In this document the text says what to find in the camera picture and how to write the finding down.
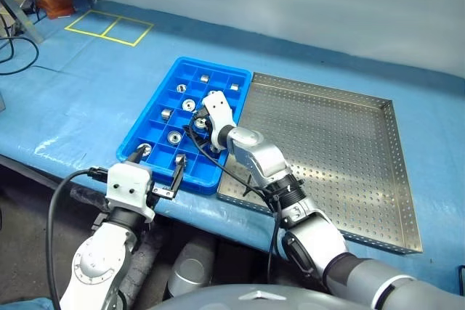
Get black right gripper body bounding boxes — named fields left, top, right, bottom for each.
left=201, top=107, right=219, bottom=154

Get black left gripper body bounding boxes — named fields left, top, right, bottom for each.
left=145, top=181, right=179, bottom=213

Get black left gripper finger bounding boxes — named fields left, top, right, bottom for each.
left=169, top=156, right=188, bottom=199
left=125, top=147, right=147, bottom=166

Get blue compartment tray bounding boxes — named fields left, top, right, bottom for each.
left=116, top=56, right=254, bottom=195

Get brown object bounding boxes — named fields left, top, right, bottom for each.
left=36, top=0, right=76, bottom=20

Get blue plastic table cover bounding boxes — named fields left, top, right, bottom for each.
left=0, top=0, right=465, bottom=264

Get grey rounded cylinder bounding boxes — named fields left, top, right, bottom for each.
left=165, top=240, right=219, bottom=300

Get perforated metal tray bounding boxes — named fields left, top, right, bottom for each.
left=217, top=72, right=424, bottom=255

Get grey robot torso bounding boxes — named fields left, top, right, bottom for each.
left=145, top=282, right=364, bottom=310

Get blue fabric patch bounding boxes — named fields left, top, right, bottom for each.
left=0, top=297, right=55, bottom=310

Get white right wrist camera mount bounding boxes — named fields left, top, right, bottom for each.
left=201, top=90, right=237, bottom=151

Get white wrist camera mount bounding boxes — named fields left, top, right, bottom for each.
left=201, top=90, right=237, bottom=151
left=105, top=163, right=155, bottom=224

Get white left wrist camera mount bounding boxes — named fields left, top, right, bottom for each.
left=105, top=163, right=155, bottom=224

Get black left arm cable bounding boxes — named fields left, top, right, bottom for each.
left=46, top=166, right=110, bottom=310

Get black loose cable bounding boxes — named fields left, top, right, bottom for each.
left=0, top=33, right=41, bottom=77

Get aluminium frame leg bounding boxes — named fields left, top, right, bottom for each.
left=0, top=0, right=44, bottom=44

